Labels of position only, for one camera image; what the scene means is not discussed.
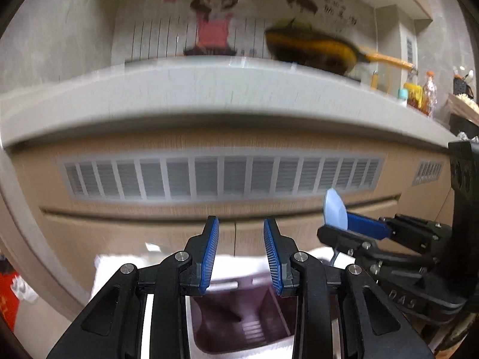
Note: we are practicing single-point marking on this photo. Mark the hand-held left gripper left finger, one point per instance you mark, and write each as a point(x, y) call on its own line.
point(209, 258)

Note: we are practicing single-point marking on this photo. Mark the grey kitchen countertop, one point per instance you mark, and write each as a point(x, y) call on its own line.
point(187, 93)

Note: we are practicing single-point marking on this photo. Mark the orange frying pan with lid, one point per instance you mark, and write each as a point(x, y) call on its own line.
point(318, 50)

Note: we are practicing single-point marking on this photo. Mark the yellow jar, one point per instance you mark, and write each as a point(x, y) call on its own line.
point(413, 95)

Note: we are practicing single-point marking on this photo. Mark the tray of food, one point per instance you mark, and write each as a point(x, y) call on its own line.
point(464, 103)

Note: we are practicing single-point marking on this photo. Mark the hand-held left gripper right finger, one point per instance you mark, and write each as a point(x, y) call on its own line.
point(273, 258)

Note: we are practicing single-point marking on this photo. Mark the cartoon figures wall sticker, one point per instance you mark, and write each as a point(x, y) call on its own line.
point(213, 26)

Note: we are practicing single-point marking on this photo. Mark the black pot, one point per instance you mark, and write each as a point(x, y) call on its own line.
point(464, 125)

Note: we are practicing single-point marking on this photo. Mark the blue plastic spoon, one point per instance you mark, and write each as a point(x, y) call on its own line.
point(335, 209)

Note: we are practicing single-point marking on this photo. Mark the maroon plastic utensil holder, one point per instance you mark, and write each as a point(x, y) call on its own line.
point(262, 329)

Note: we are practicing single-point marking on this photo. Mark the red box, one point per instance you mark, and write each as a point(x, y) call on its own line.
point(9, 303)

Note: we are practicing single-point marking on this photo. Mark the teal jar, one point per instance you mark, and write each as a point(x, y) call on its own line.
point(402, 97)

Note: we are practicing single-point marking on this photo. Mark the clear bottle orange cap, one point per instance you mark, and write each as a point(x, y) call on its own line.
point(430, 93)

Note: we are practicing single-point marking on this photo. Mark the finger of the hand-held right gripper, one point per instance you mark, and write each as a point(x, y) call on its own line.
point(365, 225)
point(336, 235)

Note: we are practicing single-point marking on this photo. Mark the large grey vent grille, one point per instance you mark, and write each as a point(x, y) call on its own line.
point(224, 177)

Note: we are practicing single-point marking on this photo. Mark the small grey vent grille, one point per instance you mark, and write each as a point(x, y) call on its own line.
point(428, 172)

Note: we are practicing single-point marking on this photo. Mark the white towel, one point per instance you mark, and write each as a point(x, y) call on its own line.
point(112, 269)

